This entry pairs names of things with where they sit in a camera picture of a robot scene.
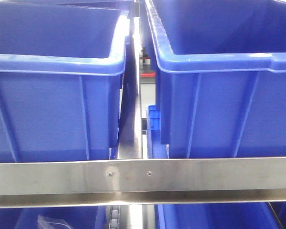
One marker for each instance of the small blue crate behind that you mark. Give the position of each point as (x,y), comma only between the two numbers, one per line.
(155,149)

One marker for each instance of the upper blue bin right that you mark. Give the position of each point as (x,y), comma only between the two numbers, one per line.
(221,78)

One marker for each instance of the upper blue bin left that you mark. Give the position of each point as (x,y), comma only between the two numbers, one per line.
(61,69)

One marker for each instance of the blue plastic bin left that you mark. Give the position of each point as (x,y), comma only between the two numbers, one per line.
(76,217)

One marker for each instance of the blue plastic bin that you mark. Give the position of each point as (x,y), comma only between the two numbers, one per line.
(76,217)
(255,215)

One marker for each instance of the clear plastic bag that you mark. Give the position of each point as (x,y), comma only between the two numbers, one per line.
(50,223)

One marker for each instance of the blue plastic bin right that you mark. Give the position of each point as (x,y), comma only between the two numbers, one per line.
(255,215)

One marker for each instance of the steel center divider rail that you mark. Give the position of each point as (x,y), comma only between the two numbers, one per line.
(130,144)

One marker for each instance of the steel shelf front rail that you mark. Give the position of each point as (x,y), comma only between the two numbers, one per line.
(139,181)

